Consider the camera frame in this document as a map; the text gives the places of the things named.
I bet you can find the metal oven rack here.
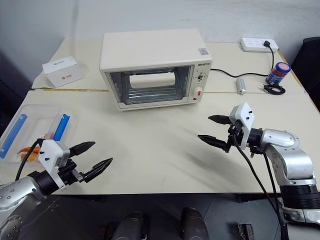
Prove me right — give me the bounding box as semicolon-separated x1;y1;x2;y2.
121;84;186;105

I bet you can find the black power cable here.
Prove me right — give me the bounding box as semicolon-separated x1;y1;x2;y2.
211;46;276;79

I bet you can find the orange shrimp sushi toy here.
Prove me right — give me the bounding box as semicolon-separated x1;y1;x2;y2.
16;145;42;163

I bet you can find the black chair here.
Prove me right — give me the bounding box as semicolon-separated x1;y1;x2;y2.
290;36;320;114

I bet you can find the white power strip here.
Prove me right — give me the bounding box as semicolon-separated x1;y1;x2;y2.
239;37;280;53

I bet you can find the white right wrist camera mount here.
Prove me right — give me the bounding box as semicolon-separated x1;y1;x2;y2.
229;101;257;147

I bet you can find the long blue container clip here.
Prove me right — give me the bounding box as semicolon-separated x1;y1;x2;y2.
0;113;28;160

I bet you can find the clear plastic tray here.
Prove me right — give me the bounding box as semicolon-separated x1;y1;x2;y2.
0;103;79;166

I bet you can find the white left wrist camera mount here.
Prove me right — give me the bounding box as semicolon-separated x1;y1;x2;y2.
37;139;71;192

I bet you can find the cream toaster oven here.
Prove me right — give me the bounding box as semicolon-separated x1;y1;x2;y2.
99;28;213;113

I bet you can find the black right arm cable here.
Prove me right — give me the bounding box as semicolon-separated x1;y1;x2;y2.
234;142;287;240

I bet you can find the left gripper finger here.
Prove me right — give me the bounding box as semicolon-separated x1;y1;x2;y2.
68;141;97;159
83;157;114;183

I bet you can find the silver cylindrical metal object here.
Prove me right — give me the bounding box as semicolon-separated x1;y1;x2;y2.
235;77;248;96

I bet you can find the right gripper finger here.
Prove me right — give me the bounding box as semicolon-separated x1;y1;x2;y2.
207;114;232;126
197;134;228;151

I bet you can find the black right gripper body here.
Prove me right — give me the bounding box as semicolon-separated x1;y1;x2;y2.
223;121;247;154

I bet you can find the glass oven door white handle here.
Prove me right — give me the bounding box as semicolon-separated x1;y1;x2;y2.
103;65;195;105

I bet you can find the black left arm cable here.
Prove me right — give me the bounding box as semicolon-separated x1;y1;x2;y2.
14;138;44;181

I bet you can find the blue lidded jar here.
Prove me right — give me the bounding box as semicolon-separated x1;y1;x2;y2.
265;62;292;86

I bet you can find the dark rounded shape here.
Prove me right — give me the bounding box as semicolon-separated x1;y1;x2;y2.
180;206;208;240
115;211;145;240

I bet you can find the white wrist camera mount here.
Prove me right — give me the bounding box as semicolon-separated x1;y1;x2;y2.
37;139;71;192
229;101;257;147

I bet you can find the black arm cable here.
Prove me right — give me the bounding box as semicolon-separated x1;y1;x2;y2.
234;142;287;240
14;138;44;181

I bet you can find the white cardboard box red logo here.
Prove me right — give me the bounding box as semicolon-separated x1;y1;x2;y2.
41;55;85;88

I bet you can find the coiled black cable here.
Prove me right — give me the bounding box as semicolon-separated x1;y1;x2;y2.
261;83;286;96

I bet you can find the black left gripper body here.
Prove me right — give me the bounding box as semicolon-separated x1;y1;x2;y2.
57;158;88;187

